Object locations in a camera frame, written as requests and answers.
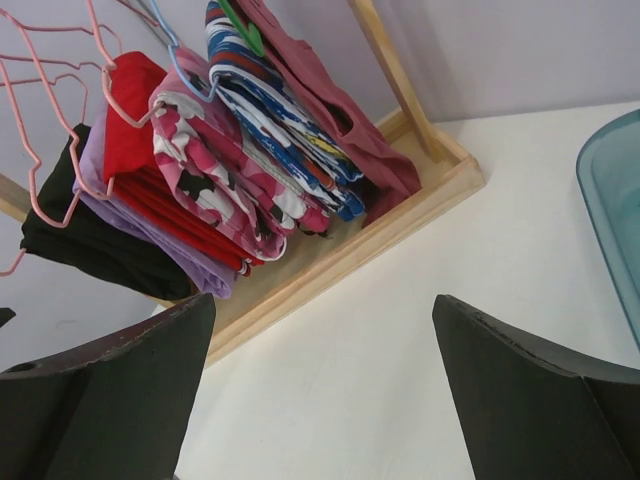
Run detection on maroon tank top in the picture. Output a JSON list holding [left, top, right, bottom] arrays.
[[232, 0, 422, 226]]

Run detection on blue white patterned garment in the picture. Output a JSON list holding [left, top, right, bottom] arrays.
[[205, 1, 365, 221]]

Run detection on pink camouflage trousers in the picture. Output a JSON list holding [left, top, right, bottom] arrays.
[[149, 48, 330, 261]]

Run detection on pink hanger under black garment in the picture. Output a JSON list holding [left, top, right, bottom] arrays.
[[1, 9, 88, 229]]

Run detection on pink hanger under red garment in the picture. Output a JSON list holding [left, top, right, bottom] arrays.
[[0, 0, 121, 201]]

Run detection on light blue wire hanger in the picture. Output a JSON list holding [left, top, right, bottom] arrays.
[[150, 0, 217, 103]]

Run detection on teal plastic basin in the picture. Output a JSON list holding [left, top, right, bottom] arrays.
[[576, 110, 639, 341]]

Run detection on black garment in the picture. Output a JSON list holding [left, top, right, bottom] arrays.
[[19, 123, 192, 302]]

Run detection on red garment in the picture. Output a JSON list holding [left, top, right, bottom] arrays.
[[103, 51, 264, 273]]

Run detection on wooden clothes rack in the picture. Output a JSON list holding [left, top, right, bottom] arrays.
[[0, 0, 485, 370]]

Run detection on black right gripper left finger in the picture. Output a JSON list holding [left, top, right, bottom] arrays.
[[1, 294, 216, 479]]

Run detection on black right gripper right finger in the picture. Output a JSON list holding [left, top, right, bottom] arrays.
[[432, 295, 639, 479]]

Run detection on green plastic hanger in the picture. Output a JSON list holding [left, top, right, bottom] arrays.
[[218, 0, 265, 57]]

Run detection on lilac garment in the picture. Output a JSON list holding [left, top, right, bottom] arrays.
[[72, 101, 238, 299]]

